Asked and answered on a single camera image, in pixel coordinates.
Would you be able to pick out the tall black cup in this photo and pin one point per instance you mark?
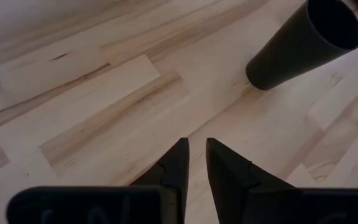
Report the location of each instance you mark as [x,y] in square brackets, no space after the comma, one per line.
[291,56]

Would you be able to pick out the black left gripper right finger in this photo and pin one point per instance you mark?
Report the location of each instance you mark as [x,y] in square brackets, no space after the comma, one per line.
[228,174]

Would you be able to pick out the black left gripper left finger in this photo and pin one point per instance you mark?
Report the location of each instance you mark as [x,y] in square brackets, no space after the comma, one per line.
[176,168]

